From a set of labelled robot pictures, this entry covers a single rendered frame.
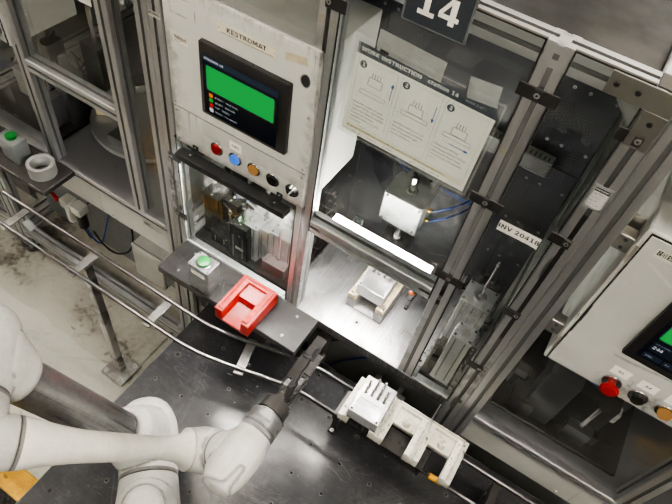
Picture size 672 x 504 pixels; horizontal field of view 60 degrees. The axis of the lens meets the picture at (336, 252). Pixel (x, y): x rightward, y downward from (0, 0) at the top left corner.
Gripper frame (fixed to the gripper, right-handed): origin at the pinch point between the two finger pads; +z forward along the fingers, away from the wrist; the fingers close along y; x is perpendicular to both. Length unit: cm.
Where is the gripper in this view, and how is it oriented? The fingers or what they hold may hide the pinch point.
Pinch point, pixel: (315, 354)
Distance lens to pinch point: 156.1
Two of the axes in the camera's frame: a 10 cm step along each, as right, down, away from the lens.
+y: 1.3, -6.1, -7.8
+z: 5.3, -6.2, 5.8
